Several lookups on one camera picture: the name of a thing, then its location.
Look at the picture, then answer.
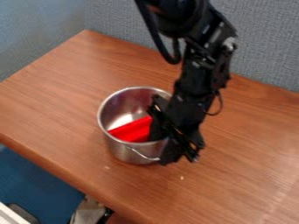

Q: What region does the red plastic block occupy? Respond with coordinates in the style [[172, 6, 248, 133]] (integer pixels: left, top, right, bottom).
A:
[[108, 115, 152, 143]]

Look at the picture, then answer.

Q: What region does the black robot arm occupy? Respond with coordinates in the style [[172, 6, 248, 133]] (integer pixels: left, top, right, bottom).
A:
[[135, 0, 238, 165]]

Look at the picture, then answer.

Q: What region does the stainless steel pot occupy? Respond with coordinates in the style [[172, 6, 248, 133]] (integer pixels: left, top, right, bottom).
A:
[[97, 87, 171, 165]]

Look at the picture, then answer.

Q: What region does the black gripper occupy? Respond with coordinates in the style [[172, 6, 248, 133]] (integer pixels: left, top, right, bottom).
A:
[[147, 92, 218, 165]]

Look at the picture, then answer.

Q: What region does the grey table leg bracket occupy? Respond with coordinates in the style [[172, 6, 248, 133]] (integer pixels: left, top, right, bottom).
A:
[[68, 196, 113, 224]]

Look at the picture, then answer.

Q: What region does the white and black floor object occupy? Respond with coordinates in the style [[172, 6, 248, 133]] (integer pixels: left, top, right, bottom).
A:
[[0, 202, 41, 224]]

